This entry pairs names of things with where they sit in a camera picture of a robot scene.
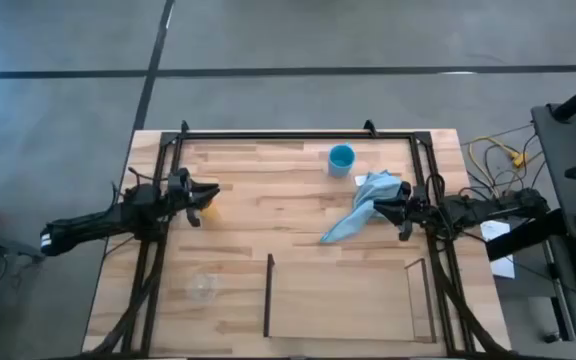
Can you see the black slanted bar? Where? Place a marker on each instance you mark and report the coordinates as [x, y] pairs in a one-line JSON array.
[[523, 237]]

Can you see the white paper sheet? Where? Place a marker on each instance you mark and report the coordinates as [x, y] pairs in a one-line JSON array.
[[500, 235]]

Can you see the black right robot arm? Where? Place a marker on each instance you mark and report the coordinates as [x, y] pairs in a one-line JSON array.
[[468, 210]]

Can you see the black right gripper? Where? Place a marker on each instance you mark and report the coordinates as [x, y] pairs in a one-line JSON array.
[[415, 205]]

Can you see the grey metal side table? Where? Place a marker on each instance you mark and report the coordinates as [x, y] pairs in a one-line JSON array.
[[3, 245]]

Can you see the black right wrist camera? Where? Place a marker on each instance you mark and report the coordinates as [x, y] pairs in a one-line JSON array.
[[406, 231]]

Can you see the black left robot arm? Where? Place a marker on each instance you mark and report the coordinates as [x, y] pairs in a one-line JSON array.
[[93, 222]]

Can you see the white paper tag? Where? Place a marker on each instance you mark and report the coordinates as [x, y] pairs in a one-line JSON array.
[[360, 180]]

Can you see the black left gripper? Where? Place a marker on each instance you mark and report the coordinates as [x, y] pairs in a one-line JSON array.
[[182, 192]]

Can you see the light blue cloth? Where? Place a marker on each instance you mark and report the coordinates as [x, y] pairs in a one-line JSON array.
[[363, 210]]

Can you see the grey desk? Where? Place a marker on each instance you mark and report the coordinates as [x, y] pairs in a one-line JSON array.
[[558, 150]]

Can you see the black metal table frame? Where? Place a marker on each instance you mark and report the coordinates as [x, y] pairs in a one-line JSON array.
[[293, 135]]

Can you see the blue ceramic mug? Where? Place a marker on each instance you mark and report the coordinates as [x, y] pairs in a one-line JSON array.
[[341, 160]]

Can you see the clear glass cup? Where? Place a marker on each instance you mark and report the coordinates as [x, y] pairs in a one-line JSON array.
[[203, 287]]

